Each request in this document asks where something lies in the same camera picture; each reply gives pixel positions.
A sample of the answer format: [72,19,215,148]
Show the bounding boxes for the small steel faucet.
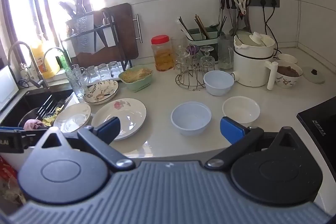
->
[42,47,70,69]

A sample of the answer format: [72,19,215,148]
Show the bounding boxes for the black induction cooktop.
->
[297,97,336,159]

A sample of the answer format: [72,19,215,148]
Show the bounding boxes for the steel pot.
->
[18,108,42,127]

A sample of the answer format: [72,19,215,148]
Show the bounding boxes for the white plastic bowl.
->
[222,96,261,125]

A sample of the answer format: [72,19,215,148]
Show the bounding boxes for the small light blue plastic bowl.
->
[203,70,235,96]

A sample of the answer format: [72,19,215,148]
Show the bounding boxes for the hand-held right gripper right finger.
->
[205,116,302,169]

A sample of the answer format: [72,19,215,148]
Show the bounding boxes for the red patterned cloth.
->
[0,156,24,203]

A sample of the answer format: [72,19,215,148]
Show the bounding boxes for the textured glass mug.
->
[65,64,88,99]

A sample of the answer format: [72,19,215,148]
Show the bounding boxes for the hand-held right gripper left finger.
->
[33,116,135,172]

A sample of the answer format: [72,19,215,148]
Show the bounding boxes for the black kitchen sink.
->
[0,89,74,130]

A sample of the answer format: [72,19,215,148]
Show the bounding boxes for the black sink drain rack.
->
[37,94,71,119]

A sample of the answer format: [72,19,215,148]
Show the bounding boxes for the white plate with pink flower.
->
[91,98,147,141]

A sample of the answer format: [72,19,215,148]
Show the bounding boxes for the tall steel faucet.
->
[8,41,50,90]

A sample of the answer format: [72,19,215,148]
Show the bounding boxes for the white cutlery holder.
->
[62,38,77,56]
[101,26,116,49]

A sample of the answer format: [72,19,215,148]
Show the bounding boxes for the yellow oil bottle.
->
[30,40,61,79]

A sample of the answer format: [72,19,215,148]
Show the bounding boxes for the black power cable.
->
[261,4,279,56]

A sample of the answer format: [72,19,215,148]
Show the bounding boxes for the floral ceramic bowl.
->
[274,60,303,89]

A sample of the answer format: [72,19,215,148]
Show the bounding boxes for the white plastic board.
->
[0,65,20,111]

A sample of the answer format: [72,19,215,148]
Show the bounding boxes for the group of clear glass cups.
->
[172,38,218,73]

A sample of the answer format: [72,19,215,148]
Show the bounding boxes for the leaf patterned plate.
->
[83,79,119,105]

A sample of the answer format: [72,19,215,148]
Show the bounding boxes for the dark wooden cutting board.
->
[71,3,139,68]

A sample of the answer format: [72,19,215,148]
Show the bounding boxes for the upturned drinking glass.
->
[98,63,109,80]
[85,66,99,83]
[108,61,121,77]

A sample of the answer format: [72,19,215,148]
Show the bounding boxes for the pink cloth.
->
[24,119,44,130]

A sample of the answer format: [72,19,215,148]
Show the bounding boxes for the small plain white plate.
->
[54,103,92,133]

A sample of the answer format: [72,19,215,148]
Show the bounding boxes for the row of hanging kitchen utensils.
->
[220,0,252,33]

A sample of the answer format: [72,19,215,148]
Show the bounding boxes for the white handled scissors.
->
[233,0,248,14]

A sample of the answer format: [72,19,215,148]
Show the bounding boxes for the steel bar handle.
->
[133,13,143,43]

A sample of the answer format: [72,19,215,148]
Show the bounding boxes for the round wire glass rack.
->
[175,63,208,89]

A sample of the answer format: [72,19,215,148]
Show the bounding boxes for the green plastic basket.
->
[118,67,154,92]

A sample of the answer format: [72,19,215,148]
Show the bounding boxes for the wooden handled kitchen knife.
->
[72,0,86,13]

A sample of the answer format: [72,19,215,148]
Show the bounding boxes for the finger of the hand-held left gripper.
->
[0,126,50,136]

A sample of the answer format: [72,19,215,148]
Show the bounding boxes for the clear jar with red lid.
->
[151,35,175,72]

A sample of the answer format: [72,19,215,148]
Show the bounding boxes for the textured glass cutting board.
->
[75,15,95,54]

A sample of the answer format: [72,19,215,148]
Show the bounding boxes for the green detergent bottle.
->
[58,52,69,69]

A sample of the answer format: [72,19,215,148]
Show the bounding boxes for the large light blue plastic bowl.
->
[171,101,212,136]

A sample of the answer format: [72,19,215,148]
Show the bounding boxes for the black kitchen rack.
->
[59,10,133,75]

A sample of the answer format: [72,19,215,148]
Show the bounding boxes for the clear glass pitcher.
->
[217,35,235,71]

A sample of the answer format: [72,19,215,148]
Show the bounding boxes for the green utensil holder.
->
[186,27,219,62]

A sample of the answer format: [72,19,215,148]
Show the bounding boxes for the white round lid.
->
[302,66,326,84]

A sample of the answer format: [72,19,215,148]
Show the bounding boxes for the dried noodles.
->
[121,68,153,83]

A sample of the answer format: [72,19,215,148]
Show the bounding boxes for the yellow cloth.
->
[42,106,65,127]

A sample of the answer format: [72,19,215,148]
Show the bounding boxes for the white ceramic bowl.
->
[276,53,298,64]

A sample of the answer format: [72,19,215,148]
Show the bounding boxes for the bundle of chopsticks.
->
[178,14,210,39]

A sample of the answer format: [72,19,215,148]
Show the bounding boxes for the white electric cooking pot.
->
[231,31,279,90]

